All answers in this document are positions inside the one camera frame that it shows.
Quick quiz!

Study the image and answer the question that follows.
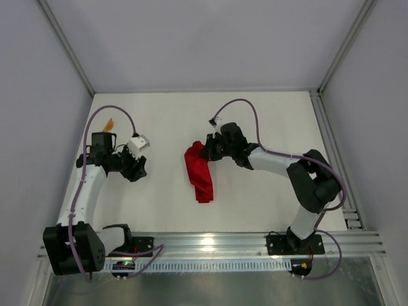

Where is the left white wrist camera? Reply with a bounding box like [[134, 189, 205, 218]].
[[126, 135, 150, 159]]

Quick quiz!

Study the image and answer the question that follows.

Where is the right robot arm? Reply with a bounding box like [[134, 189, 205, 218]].
[[200, 118, 342, 254]]

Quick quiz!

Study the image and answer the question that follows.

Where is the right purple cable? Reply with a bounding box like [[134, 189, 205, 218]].
[[210, 98, 347, 280]]

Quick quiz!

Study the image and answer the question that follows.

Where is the left aluminium frame post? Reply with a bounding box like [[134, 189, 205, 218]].
[[36, 0, 96, 98]]

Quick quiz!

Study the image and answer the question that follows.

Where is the aluminium frame post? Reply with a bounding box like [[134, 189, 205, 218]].
[[36, 0, 96, 98], [317, 0, 377, 94]]

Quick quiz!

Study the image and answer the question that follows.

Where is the white slotted cable duct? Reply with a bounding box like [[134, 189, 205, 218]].
[[103, 258, 292, 273]]

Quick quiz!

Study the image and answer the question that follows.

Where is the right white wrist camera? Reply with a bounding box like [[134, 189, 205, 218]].
[[208, 117, 224, 133]]

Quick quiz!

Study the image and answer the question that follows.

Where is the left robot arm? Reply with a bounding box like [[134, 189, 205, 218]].
[[43, 132, 150, 276]]

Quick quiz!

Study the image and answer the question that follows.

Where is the orange plastic fork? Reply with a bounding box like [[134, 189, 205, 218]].
[[103, 118, 114, 133]]

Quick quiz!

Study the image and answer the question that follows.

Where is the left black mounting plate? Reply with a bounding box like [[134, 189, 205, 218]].
[[109, 236, 154, 257]]

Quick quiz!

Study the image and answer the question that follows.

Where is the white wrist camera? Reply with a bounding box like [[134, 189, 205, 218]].
[[126, 135, 150, 159], [208, 117, 224, 133]]

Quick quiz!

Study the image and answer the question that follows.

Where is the black mounting plate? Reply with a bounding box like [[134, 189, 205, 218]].
[[109, 236, 154, 257], [265, 232, 325, 256]]

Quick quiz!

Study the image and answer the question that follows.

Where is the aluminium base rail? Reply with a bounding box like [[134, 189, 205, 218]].
[[38, 231, 386, 261]]

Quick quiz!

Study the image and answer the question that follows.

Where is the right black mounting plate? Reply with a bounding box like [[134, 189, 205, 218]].
[[265, 232, 325, 256]]

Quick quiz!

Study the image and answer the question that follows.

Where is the red cloth napkin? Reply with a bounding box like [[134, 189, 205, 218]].
[[184, 141, 214, 204]]

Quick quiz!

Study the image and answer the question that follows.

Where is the right aluminium frame post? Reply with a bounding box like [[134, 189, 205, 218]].
[[317, 0, 377, 94]]

